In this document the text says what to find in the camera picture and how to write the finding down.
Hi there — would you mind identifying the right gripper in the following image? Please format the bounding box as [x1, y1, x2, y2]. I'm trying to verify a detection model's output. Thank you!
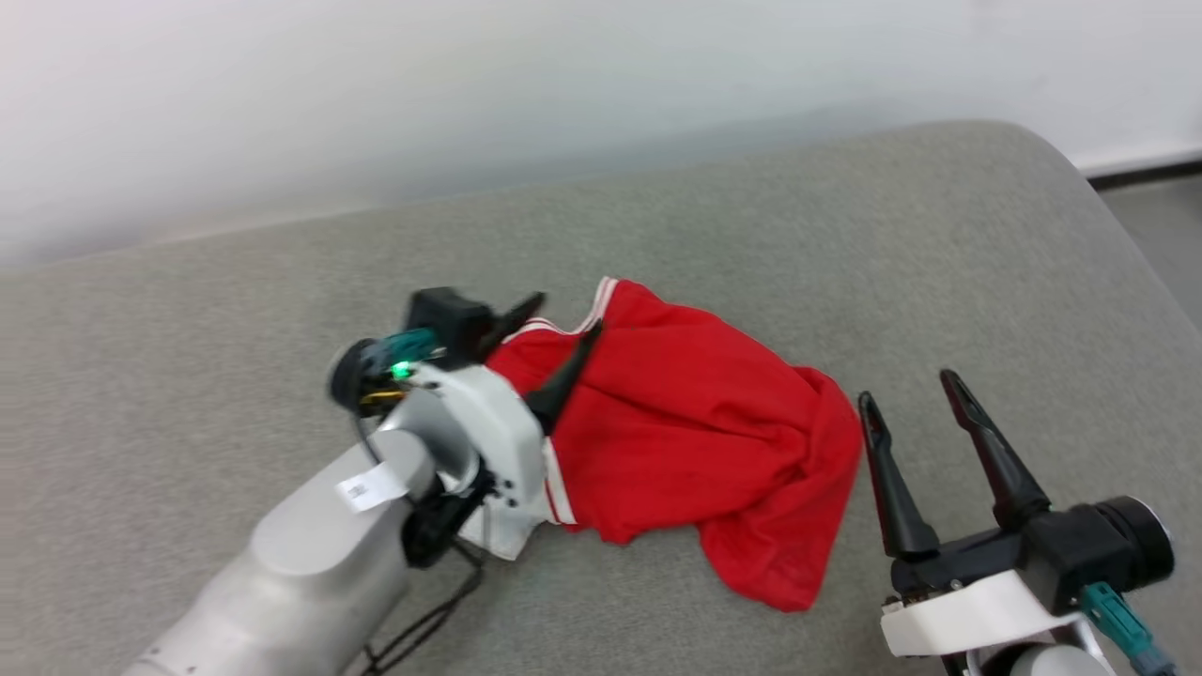
[856, 368, 1083, 659]

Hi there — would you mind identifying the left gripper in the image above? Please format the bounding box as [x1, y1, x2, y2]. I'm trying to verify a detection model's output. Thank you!
[411, 292, 603, 562]

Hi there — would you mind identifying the red basketball jersey garment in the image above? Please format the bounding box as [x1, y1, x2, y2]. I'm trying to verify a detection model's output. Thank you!
[484, 277, 863, 613]

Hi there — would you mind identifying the white label tag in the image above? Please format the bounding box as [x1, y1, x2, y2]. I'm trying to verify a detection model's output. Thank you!
[336, 462, 410, 514]

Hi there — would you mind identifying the black baseboard strip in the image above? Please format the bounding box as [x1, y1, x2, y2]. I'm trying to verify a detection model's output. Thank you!
[1087, 158, 1202, 191]

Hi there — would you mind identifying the teal connector cable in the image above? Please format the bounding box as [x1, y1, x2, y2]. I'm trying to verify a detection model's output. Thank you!
[1080, 582, 1179, 676]

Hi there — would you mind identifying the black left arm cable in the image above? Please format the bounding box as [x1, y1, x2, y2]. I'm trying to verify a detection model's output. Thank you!
[362, 540, 485, 676]

